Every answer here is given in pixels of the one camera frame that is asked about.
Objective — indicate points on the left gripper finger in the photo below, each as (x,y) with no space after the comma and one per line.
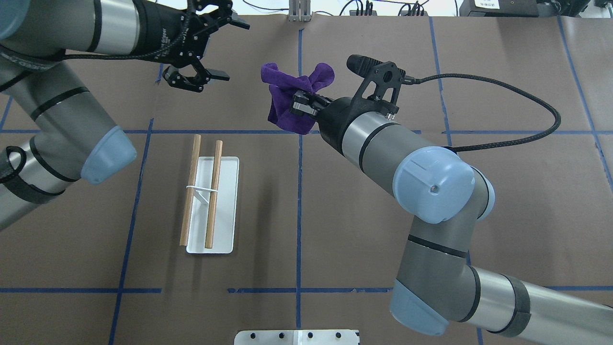
(208,16)
(175,79)

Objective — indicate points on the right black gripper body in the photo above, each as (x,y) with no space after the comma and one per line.
(336,116)

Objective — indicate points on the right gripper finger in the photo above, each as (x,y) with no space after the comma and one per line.
(299,109)
(304,97)

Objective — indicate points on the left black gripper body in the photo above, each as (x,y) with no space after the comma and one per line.
(154,24)

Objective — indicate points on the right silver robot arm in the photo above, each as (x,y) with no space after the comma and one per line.
(435,285)

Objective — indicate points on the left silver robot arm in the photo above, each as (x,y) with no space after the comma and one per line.
(77,138)

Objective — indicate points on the white rack with wooden bars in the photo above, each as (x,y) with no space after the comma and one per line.
(210,207)

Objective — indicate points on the black box device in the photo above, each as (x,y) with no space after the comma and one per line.
(509,8)

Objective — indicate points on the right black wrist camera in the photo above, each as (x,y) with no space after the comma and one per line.
(380,87)

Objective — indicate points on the aluminium frame post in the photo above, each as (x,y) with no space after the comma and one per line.
(299,11)

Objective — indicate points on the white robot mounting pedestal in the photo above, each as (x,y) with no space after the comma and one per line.
(298,337)

